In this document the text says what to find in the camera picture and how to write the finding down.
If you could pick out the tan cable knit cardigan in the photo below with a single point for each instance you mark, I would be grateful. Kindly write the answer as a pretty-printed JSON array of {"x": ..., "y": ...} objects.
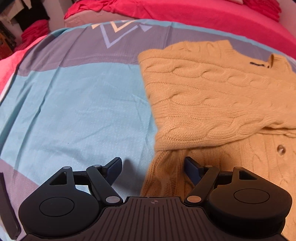
[{"x": 221, "y": 108}]

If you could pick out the pile of dark clothes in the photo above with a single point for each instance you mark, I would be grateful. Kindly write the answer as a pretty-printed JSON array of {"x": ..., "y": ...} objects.
[{"x": 25, "y": 13}]

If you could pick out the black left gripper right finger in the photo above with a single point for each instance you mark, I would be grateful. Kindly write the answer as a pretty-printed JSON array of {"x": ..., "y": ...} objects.
[{"x": 203, "y": 178}]

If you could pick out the red ruffled pillow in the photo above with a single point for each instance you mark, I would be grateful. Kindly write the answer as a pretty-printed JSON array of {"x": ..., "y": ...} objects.
[{"x": 268, "y": 8}]

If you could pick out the crimson ruffled cloth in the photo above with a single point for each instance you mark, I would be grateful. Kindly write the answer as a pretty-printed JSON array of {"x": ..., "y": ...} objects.
[{"x": 38, "y": 29}]

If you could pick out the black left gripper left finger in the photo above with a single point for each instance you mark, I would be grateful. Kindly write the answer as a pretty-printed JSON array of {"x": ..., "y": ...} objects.
[{"x": 101, "y": 179}]

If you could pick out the blue grey striped bedsheet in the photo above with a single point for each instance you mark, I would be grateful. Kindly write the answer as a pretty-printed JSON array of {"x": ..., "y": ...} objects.
[{"x": 77, "y": 99}]

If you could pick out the pink bed cover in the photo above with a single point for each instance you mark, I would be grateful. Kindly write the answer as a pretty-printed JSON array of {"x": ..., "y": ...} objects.
[{"x": 9, "y": 65}]

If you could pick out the red blanket on far bed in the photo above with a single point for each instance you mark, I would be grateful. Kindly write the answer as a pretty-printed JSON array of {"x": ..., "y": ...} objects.
[{"x": 227, "y": 16}]

